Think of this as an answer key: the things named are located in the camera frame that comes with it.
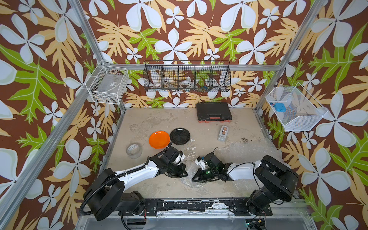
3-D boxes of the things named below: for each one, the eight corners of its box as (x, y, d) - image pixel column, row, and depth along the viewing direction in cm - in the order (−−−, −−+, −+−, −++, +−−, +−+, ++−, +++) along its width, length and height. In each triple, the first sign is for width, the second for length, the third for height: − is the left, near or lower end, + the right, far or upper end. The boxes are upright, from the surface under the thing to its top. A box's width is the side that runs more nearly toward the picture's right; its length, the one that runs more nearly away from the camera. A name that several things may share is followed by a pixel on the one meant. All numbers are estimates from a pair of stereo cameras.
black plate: (169, 144, 101) (169, 142, 98) (170, 130, 109) (170, 127, 106) (190, 144, 101) (190, 142, 98) (189, 130, 109) (190, 127, 106)
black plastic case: (197, 123, 113) (198, 118, 108) (196, 106, 125) (196, 101, 120) (230, 123, 113) (232, 118, 108) (226, 106, 125) (227, 101, 120)
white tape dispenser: (217, 140, 103) (218, 136, 99) (219, 128, 110) (221, 124, 106) (225, 142, 102) (227, 139, 98) (227, 130, 109) (229, 126, 105)
